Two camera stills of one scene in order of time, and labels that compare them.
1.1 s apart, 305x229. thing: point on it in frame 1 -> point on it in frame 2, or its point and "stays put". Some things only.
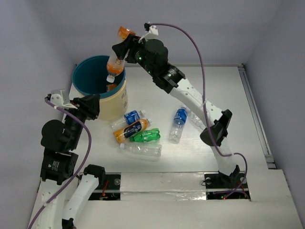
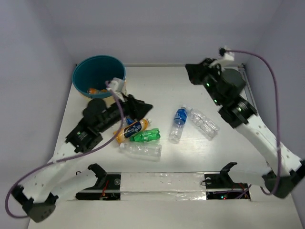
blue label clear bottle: (179, 119) stays put
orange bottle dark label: (131, 129) stays put
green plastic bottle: (145, 136) stays put
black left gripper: (85, 108) -> (130, 108)
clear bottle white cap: (151, 150) stays put
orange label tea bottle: (115, 66) -> (94, 90)
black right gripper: (131, 43) -> (195, 71)
